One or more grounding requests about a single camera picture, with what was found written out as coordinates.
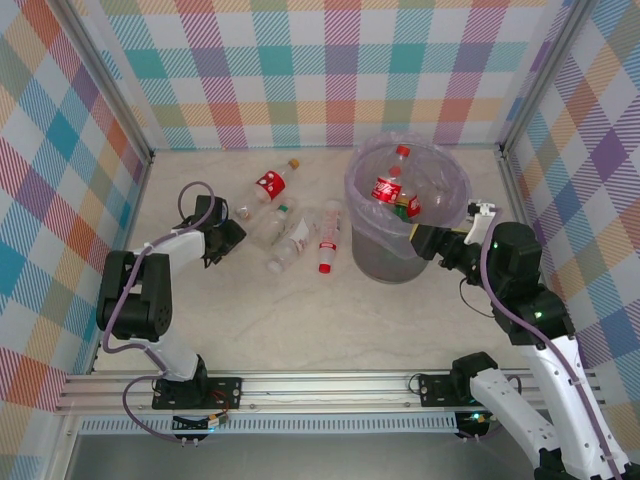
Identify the clear bottle red lettering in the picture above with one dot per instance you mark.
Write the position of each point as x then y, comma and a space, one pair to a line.
330, 235

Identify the aluminium frame leg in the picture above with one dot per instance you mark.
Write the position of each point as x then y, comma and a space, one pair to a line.
62, 450

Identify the clear bottle green cap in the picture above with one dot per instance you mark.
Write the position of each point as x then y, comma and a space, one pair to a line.
275, 225

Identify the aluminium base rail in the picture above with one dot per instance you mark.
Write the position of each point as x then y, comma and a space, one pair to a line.
325, 387

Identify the aluminium frame post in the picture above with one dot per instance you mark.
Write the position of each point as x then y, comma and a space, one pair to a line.
544, 75
107, 82

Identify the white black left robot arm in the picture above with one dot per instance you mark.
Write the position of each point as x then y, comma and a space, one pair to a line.
150, 310

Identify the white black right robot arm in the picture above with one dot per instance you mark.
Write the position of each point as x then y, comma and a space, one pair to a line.
505, 400

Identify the red mushroom label bottle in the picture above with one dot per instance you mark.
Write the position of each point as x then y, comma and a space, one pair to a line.
267, 184

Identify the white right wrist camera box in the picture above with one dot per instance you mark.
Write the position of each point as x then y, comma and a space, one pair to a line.
480, 220

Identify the grey metal sheet panel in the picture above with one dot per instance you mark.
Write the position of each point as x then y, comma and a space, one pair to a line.
325, 460

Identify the grey round bin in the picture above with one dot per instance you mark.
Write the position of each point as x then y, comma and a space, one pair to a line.
385, 265

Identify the black connector board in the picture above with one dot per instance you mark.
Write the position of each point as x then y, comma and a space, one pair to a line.
190, 425
475, 422

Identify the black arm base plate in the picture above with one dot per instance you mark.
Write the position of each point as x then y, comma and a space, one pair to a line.
232, 382
432, 392

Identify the cola bottle red label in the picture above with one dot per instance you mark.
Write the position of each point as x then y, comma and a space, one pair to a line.
384, 189
414, 205

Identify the clear bottle white label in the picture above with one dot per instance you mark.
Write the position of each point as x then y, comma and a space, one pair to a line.
295, 240

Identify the aluminium side rail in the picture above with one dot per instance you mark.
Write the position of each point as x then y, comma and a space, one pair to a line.
514, 180
132, 225

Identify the small crumpled clear bottle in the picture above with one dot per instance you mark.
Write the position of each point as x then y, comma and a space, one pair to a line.
243, 211

